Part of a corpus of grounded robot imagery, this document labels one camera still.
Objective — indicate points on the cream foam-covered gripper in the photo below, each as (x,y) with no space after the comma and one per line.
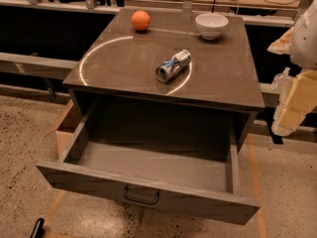
(305,40)

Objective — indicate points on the grey top drawer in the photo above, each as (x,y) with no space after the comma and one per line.
(188,154)

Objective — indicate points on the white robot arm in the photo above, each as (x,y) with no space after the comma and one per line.
(308,20)

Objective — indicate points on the grey drawer cabinet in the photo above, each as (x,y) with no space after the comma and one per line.
(221,74)

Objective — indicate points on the clear sanitizer bottle left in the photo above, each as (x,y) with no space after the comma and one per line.
(279,80)

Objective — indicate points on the white ceramic bowl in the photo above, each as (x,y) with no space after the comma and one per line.
(211,26)

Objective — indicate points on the crushed silver blue can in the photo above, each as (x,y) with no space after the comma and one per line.
(172,67)

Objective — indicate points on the orange ball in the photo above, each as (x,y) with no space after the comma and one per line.
(140,20)

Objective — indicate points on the cardboard box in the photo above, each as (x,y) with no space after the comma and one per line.
(64,126)

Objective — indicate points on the black object on floor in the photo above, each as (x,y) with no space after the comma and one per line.
(38,229)

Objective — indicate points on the black top drawer handle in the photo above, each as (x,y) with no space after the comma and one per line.
(143,196)

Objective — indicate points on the grey metal shelf rail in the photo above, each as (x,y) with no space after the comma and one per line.
(36,66)

